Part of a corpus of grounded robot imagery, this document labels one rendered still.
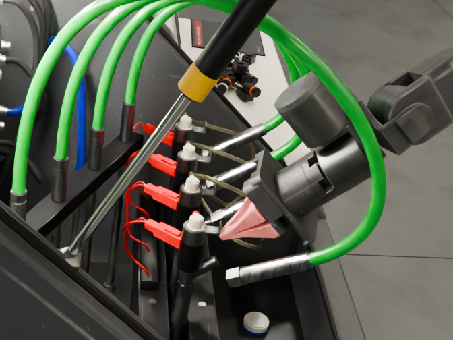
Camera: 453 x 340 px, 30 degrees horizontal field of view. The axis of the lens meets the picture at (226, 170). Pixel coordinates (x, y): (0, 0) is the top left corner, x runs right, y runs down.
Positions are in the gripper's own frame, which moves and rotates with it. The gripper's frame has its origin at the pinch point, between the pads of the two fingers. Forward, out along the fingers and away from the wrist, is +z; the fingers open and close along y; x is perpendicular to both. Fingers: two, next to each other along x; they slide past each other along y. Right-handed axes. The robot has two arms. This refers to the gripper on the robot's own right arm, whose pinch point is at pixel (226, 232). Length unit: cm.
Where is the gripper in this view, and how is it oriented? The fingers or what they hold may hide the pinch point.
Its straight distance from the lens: 97.9
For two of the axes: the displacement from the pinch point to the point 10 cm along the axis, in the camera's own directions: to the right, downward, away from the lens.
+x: -1.4, 5.0, -8.5
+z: -7.7, 4.9, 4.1
